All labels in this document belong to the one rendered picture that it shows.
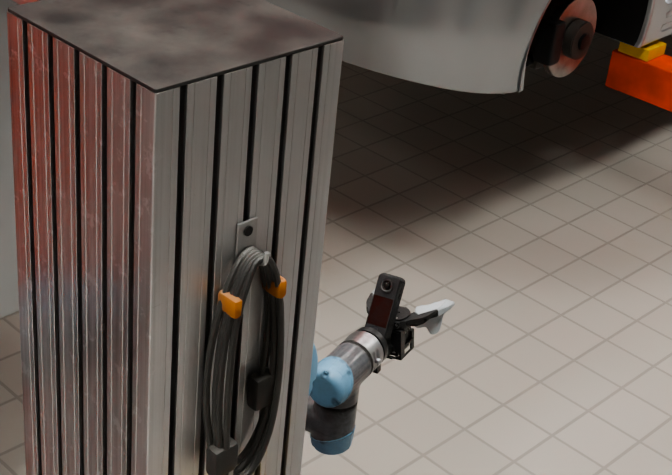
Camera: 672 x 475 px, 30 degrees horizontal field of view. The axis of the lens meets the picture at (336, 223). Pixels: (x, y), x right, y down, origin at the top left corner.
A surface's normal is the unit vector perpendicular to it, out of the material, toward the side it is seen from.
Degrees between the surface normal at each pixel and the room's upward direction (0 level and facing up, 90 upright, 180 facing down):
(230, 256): 90
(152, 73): 0
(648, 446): 0
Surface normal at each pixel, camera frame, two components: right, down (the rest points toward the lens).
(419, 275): 0.09, -0.87
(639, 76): -0.68, 0.31
